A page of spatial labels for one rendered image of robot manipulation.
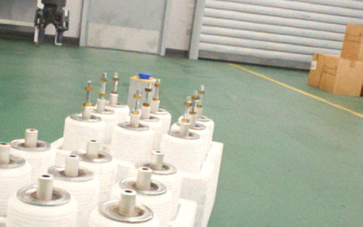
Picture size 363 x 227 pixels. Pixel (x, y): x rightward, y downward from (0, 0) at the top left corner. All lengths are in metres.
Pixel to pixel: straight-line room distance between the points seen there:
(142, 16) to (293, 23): 1.80
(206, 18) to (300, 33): 1.17
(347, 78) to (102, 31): 2.82
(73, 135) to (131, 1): 5.29
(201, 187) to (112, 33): 5.38
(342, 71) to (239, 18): 2.03
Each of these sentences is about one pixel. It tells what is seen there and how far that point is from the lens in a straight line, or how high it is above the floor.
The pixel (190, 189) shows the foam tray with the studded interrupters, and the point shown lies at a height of 0.15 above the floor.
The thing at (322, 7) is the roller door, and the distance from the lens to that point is 7.13.
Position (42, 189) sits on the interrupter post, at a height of 0.27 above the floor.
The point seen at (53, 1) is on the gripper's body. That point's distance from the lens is 1.70.
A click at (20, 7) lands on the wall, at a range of 6.52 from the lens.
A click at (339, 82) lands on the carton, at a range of 5.08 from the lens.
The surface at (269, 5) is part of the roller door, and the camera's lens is 6.87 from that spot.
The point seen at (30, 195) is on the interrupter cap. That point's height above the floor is 0.25.
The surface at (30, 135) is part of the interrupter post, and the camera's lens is 1.03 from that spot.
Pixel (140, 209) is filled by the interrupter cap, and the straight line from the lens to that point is 0.78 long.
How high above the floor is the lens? 0.53
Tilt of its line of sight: 11 degrees down
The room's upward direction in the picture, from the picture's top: 7 degrees clockwise
